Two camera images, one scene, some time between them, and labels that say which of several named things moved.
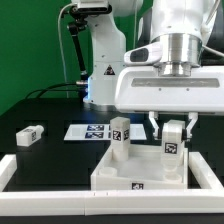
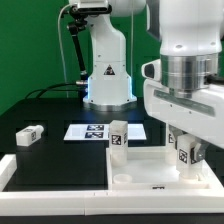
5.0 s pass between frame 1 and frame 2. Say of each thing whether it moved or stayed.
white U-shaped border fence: stayed
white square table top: moved
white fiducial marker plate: stayed
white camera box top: stayed
